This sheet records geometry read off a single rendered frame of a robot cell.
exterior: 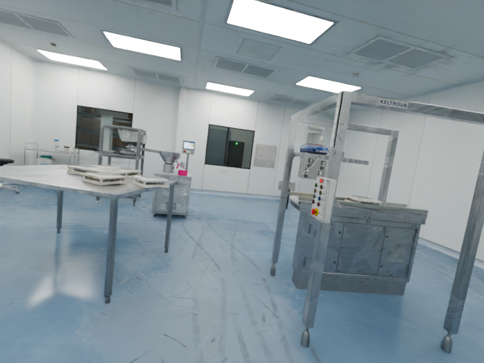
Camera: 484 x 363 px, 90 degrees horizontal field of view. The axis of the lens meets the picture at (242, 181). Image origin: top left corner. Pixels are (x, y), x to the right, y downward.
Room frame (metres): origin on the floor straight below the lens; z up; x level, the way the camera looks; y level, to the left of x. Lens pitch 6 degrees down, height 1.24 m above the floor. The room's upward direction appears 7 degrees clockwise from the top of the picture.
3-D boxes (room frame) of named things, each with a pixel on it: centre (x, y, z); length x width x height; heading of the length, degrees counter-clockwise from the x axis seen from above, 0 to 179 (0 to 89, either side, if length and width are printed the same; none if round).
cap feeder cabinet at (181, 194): (4.41, 1.25, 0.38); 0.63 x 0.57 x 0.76; 104
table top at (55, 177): (2.33, 1.55, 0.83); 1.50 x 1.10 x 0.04; 83
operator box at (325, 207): (1.49, -0.52, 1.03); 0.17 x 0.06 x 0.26; 7
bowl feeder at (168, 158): (4.45, 1.30, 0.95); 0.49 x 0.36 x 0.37; 104
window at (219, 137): (7.23, 0.48, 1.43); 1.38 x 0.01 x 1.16; 104
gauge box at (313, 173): (2.24, -0.63, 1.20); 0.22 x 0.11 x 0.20; 97
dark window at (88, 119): (6.44, 3.75, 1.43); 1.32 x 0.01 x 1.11; 104
